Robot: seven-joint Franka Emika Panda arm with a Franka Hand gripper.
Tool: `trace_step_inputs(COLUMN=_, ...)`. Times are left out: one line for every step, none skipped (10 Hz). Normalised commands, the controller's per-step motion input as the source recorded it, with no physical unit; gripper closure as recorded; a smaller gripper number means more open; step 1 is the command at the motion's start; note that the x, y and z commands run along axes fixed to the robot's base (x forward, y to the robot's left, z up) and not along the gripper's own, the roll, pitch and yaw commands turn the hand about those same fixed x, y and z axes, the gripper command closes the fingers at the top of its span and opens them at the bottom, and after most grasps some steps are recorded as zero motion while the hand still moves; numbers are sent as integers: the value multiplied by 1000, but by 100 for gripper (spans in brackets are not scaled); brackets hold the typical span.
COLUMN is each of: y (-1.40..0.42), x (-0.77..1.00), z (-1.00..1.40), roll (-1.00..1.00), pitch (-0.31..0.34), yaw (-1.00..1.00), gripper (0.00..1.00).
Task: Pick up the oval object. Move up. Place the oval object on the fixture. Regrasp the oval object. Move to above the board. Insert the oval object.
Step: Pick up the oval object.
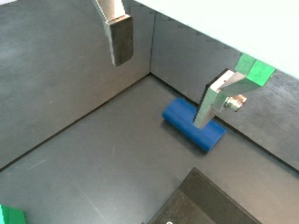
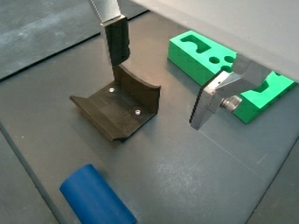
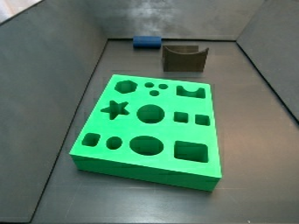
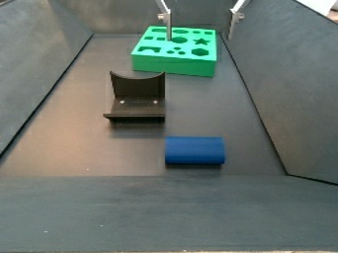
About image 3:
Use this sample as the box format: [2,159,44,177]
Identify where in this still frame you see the green foam shape board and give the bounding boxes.
[69,74,221,192]

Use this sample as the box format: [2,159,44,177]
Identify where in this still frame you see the dark grey cradle fixture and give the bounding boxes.
[163,45,209,73]

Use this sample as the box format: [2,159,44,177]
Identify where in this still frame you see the blue oval cylinder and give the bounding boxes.
[133,36,161,48]

